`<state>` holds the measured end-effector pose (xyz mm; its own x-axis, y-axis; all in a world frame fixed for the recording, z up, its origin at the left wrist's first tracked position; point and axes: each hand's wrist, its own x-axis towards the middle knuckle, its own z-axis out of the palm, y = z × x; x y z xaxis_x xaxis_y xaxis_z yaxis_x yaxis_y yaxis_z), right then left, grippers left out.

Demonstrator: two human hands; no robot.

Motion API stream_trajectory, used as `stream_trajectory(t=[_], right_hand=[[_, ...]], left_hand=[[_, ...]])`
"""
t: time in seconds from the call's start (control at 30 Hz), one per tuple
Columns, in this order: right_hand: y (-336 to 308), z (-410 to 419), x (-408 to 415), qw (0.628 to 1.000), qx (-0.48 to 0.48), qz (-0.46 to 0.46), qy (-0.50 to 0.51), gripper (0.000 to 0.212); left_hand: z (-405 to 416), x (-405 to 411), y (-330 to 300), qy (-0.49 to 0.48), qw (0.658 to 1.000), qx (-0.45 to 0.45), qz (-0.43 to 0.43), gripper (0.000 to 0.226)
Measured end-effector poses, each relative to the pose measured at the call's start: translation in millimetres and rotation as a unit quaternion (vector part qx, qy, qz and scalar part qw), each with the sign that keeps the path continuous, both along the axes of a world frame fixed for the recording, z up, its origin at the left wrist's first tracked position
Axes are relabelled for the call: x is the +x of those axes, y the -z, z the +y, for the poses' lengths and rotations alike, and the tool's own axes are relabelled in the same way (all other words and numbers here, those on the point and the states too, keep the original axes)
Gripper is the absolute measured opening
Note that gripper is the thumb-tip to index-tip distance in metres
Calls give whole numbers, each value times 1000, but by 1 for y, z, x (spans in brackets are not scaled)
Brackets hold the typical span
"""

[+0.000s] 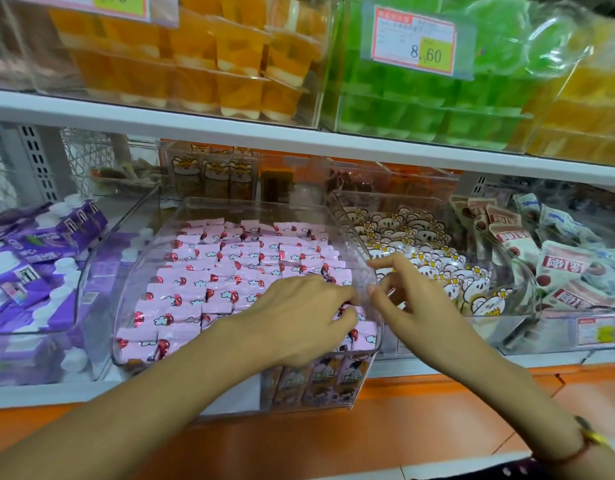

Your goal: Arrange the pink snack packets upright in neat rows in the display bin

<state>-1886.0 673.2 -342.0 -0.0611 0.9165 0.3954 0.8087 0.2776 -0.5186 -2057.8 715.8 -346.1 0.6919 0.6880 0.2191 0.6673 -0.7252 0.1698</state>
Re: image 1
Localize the person's right hand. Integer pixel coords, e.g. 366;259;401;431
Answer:
365;253;489;379

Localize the person's left hand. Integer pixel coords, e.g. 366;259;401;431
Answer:
237;274;361;370

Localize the person's left forearm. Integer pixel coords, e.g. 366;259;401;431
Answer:
0;315;271;480

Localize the person's right forearm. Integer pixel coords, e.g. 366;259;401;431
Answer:
437;341;615;480

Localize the pile of flower cat snacks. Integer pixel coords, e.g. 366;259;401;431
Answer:
354;207;514;318

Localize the brown cartoon snack packet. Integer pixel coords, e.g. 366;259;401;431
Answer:
311;359;344;408
341;353;374;407
273;365;314;409

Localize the clear bin of flower snacks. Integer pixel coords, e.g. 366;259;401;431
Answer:
329;189;539;321

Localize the clear bin of dark snacks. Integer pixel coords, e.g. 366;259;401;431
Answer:
327;161;459;207

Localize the pile of pink candy packets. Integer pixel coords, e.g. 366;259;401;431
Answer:
116;218;378;363

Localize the orange shelf ledge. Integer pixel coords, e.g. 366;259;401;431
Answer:
0;364;615;480

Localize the clear bin of plum packets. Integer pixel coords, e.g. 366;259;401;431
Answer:
449;179;615;356

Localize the tiger print snack packet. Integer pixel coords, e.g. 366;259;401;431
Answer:
171;155;204;199
204;161;231;200
230;161;257;201

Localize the pile of red label packets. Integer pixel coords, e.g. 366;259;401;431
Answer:
451;197;610;311

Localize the pile of pale blue packets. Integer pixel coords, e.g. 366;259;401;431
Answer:
511;192;615;288

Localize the stack of green jelly cups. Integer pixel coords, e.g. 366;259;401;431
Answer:
336;0;539;149

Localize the clear bin of green jellies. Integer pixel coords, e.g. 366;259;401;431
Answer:
320;0;540;151

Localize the dark dotted garment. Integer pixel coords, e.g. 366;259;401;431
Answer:
480;457;544;480

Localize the clear bin of pink candies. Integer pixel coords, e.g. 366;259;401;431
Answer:
110;197;384;376

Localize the red yellow price sticker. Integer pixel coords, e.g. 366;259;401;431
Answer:
576;317;615;346

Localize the white shelf board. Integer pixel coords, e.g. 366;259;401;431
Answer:
0;89;615;189

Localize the clear bin of orange jellies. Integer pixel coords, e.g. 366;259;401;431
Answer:
15;0;335;129

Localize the gold wrist watch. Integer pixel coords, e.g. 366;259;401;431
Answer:
536;416;613;466

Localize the clear bin of purple pouches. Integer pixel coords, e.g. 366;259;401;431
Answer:
0;187;161;341

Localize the red bordered price tag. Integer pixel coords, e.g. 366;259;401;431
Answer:
370;5;457;76
13;0;151;21

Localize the stack of yellow jelly cups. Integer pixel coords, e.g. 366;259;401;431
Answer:
526;17;615;168

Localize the stack of orange jelly cups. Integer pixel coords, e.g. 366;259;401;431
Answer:
49;0;324;122

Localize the pile of purple drink pouches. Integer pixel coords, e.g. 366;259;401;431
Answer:
0;194;154;386

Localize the grey slotted shelf upright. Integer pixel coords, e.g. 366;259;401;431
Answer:
0;122;61;206

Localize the white wire mesh basket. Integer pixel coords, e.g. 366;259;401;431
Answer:
60;128;162;196

